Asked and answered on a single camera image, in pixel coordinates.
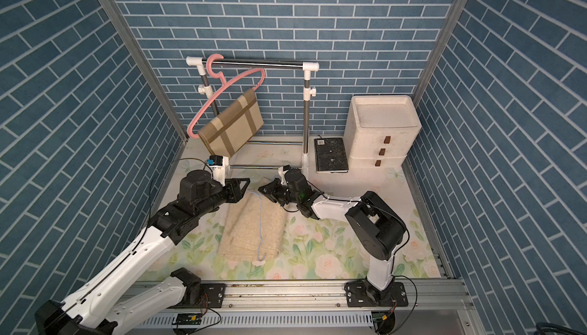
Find small green circuit board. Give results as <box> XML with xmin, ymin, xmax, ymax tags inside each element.
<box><xmin>172</xmin><ymin>313</ymin><xmax>203</xmax><ymax>327</ymax></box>

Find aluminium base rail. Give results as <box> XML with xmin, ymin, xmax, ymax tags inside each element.
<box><xmin>105</xmin><ymin>278</ymin><xmax>478</xmax><ymax>335</ymax></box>

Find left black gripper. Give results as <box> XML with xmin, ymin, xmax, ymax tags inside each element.
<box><xmin>194</xmin><ymin>177</ymin><xmax>252</xmax><ymax>218</ymax></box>

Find beige scarf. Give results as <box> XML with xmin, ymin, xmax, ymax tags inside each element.
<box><xmin>218</xmin><ymin>191</ymin><xmax>287</xmax><ymax>262</ymax></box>

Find brown plaid scarf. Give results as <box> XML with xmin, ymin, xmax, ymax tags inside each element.
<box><xmin>198</xmin><ymin>89</ymin><xmax>264</xmax><ymax>158</ymax></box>

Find white drawer cabinet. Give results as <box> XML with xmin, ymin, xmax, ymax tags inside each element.
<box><xmin>343</xmin><ymin>96</ymin><xmax>422</xmax><ymax>170</ymax></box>

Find blue wire clothes hanger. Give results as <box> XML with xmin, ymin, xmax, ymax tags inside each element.
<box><xmin>249</xmin><ymin>191</ymin><xmax>266</xmax><ymax>262</ymax></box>

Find metal clothes rack white joints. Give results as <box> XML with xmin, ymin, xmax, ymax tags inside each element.
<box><xmin>186</xmin><ymin>54</ymin><xmax>319</xmax><ymax>171</ymax></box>

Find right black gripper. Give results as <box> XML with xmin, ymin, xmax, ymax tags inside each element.
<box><xmin>259</xmin><ymin>179</ymin><xmax>303</xmax><ymax>207</ymax></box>

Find black digital scale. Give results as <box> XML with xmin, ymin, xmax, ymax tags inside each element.
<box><xmin>314</xmin><ymin>137</ymin><xmax>349</xmax><ymax>173</ymax></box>

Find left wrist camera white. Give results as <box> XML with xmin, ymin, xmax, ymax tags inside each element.
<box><xmin>207</xmin><ymin>155</ymin><xmax>230</xmax><ymax>186</ymax></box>

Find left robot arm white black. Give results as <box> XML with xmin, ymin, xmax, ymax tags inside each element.
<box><xmin>35</xmin><ymin>170</ymin><xmax>250</xmax><ymax>334</ymax></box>

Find pink clothes hanger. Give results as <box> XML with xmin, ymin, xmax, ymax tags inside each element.
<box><xmin>186</xmin><ymin>54</ymin><xmax>267</xmax><ymax>139</ymax></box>

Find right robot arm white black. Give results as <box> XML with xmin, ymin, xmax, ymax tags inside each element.
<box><xmin>258</xmin><ymin>165</ymin><xmax>409</xmax><ymax>308</ymax></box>

